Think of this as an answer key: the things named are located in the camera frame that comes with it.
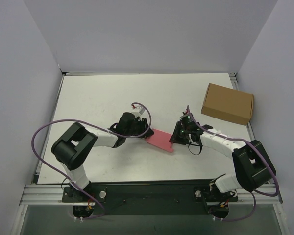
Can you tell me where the pink paper box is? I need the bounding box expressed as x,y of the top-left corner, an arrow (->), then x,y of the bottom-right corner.
146,129 -> 174,153

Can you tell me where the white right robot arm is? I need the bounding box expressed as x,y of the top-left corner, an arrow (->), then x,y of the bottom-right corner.
170,113 -> 276,195

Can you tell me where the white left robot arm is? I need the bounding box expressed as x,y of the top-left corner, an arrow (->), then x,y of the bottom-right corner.
51,112 -> 154,202

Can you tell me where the brown cardboard box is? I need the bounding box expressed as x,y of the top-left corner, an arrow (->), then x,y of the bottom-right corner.
201,83 -> 254,126

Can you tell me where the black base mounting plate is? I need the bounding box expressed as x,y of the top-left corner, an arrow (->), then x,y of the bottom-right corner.
62,179 -> 238,217

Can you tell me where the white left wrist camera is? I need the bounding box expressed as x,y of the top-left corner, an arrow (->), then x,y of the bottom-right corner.
131,104 -> 146,118

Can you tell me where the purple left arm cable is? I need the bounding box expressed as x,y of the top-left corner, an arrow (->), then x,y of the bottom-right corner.
31,102 -> 152,220

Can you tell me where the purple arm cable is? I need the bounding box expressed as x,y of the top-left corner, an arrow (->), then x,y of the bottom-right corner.
31,102 -> 152,220
186,105 -> 280,196

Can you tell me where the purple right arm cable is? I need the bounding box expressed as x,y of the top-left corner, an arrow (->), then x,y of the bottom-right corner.
186,105 -> 280,196

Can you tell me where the aluminium frame rail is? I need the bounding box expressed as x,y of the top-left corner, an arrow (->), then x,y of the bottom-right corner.
19,184 -> 73,206

